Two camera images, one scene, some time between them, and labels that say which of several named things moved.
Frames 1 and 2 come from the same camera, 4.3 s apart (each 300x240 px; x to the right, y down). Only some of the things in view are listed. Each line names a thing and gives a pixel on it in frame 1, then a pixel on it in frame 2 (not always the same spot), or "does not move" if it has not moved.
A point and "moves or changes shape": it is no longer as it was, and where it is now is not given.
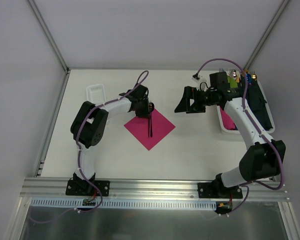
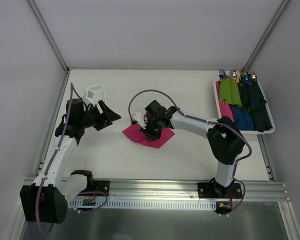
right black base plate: [217, 190] does not move
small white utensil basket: [95, 94] does not move
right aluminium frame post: [282, 5] does not move
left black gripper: [148, 114] to [101, 119]
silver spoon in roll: [233, 74] does not move
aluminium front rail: [43, 188] does not move
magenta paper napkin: [161, 127] moves or changes shape
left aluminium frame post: [58, 52] does not move
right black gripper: [193, 100] to [151, 132]
